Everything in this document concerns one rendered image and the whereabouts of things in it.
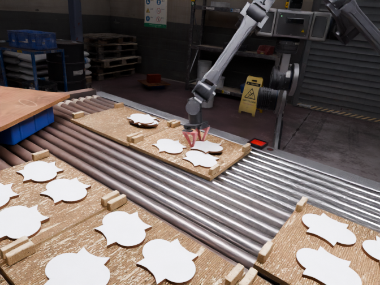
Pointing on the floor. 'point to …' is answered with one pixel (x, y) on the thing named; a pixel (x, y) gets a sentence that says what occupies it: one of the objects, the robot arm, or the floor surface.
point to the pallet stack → (110, 55)
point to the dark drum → (74, 82)
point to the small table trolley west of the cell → (32, 61)
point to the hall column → (76, 22)
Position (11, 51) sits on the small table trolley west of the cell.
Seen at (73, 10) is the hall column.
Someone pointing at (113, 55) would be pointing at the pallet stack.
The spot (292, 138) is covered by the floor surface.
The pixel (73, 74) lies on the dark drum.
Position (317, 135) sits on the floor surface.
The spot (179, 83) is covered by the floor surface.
